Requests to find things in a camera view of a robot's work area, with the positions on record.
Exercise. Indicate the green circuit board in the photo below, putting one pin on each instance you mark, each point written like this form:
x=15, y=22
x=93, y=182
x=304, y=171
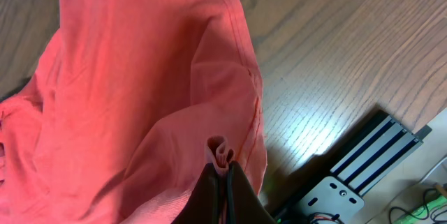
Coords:
x=432, y=212

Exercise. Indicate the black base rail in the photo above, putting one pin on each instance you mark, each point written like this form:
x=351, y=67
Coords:
x=338, y=182

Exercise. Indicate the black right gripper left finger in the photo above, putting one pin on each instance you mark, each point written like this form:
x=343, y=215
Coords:
x=203, y=205

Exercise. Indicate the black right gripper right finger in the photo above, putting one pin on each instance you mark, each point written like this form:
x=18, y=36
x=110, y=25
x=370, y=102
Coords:
x=244, y=206

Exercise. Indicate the red printed t-shirt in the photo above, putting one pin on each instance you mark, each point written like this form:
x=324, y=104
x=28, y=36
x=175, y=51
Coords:
x=116, y=118

